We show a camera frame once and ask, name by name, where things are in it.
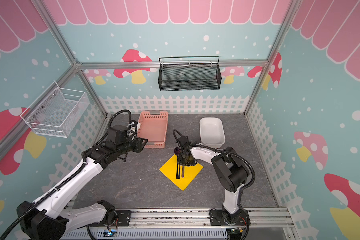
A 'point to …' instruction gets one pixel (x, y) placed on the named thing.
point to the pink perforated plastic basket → (153, 127)
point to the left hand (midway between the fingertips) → (144, 142)
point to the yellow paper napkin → (190, 172)
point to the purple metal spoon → (177, 151)
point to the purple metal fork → (179, 171)
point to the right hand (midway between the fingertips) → (180, 162)
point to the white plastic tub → (212, 131)
